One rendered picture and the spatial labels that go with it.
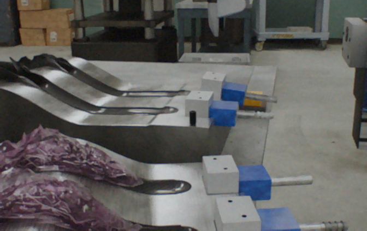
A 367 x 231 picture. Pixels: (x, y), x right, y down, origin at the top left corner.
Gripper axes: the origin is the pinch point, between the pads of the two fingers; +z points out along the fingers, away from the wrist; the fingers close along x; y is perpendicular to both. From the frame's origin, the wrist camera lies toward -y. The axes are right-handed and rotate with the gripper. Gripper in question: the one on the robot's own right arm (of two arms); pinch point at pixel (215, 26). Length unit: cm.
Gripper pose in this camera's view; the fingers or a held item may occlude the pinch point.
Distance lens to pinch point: 79.2
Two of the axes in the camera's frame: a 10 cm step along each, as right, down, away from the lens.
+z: 0.2, 9.5, 3.0
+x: 2.2, -2.9, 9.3
